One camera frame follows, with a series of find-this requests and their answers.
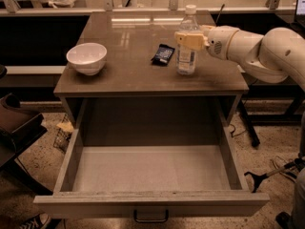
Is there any dark blue snack packet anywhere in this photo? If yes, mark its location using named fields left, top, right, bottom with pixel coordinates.
left=152, top=44, right=175, bottom=66

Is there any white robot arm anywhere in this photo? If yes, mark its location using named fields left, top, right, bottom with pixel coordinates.
left=174, top=25, right=305, bottom=91

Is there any black white sneaker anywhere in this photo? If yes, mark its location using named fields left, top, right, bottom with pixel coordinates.
left=18, top=213, right=51, bottom=229

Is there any open grey top drawer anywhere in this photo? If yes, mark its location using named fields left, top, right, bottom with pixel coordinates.
left=34, top=130, right=269, bottom=219

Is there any black drawer handle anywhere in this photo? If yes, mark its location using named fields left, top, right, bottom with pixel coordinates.
left=133, top=210, right=169, bottom=224

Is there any white ceramic bowl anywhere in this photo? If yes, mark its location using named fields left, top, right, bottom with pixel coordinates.
left=66, top=43, right=108, bottom=75

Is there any wire mesh basket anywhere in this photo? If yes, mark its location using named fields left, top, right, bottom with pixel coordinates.
left=53, top=114, right=73, bottom=153

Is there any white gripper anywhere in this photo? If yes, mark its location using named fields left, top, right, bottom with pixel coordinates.
left=174, top=25, right=239, bottom=60

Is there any person's light sneaker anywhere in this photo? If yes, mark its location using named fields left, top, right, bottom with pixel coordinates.
left=272, top=156, right=299, bottom=182

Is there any clear plastic water bottle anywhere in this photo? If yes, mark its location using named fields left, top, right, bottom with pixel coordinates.
left=176, top=5, right=199, bottom=75

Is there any black grabber tool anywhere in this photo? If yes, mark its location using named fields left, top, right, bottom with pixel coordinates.
left=244, top=157, right=305, bottom=193

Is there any dark brown chair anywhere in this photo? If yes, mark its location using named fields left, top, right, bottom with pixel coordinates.
left=0, top=94, right=52, bottom=196

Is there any grey cabinet with counter top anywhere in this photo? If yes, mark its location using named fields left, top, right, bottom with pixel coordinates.
left=54, top=11, right=248, bottom=146

